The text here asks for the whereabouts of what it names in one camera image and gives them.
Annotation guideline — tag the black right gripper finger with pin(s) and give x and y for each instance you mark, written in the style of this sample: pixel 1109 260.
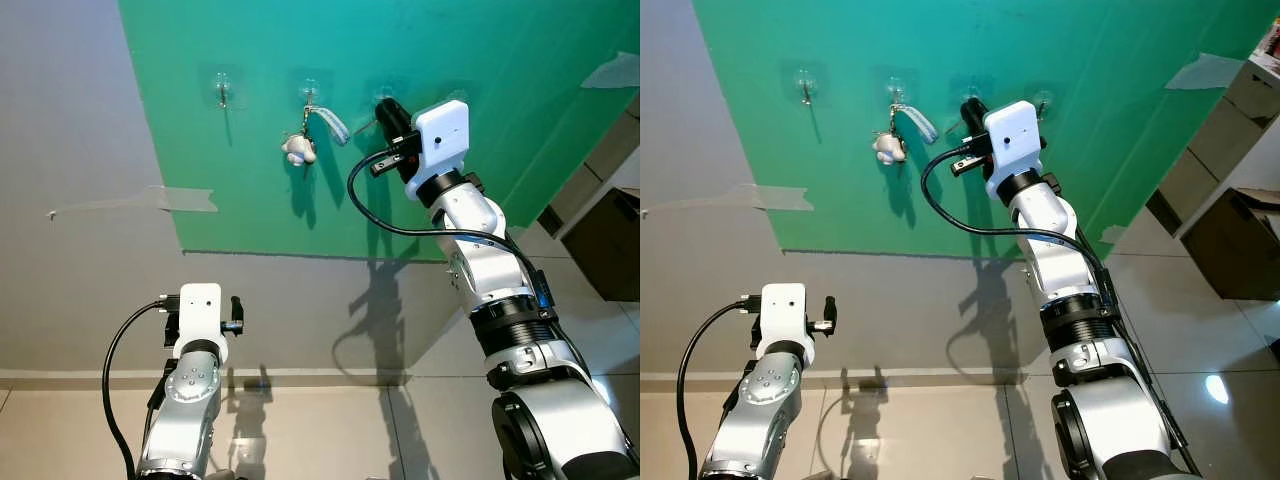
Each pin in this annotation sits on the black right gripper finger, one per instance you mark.
pixel 976 118
pixel 392 118

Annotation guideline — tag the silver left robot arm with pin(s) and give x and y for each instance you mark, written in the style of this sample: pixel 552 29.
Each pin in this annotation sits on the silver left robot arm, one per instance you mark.
pixel 185 410
pixel 755 410

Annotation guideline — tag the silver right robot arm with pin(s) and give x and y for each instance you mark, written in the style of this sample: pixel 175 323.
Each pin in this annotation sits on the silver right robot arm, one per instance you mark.
pixel 1090 330
pixel 520 330

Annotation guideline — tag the long clear tape strip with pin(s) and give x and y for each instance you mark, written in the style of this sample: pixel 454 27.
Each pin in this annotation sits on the long clear tape strip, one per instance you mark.
pixel 740 198
pixel 150 198

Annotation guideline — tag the small clear tape piece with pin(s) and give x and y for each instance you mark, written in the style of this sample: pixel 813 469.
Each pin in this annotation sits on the small clear tape piece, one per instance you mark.
pixel 1113 236

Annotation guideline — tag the large open cardboard box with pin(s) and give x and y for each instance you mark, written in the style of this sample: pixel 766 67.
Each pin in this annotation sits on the large open cardboard box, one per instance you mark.
pixel 610 250
pixel 1235 250

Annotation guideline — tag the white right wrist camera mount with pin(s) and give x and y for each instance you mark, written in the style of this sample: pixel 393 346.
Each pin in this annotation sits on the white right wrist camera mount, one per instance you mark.
pixel 442 135
pixel 1015 135

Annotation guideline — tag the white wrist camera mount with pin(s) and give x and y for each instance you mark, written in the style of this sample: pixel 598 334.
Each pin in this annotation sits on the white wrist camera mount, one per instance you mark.
pixel 1015 135
pixel 200 310
pixel 442 135
pixel 783 310

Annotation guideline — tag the clear adhesive wall hook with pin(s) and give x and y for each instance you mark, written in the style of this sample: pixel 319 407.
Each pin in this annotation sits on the clear adhesive wall hook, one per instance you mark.
pixel 372 86
pixel 805 88
pixel 223 88
pixel 897 86
pixel 1044 100
pixel 310 86
pixel 958 86

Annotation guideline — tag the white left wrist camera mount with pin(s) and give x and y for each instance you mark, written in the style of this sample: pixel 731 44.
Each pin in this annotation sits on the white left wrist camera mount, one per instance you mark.
pixel 200 310
pixel 783 310

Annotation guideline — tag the green wall sheet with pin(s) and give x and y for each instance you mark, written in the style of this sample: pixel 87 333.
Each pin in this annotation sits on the green wall sheet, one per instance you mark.
pixel 300 200
pixel 880 200

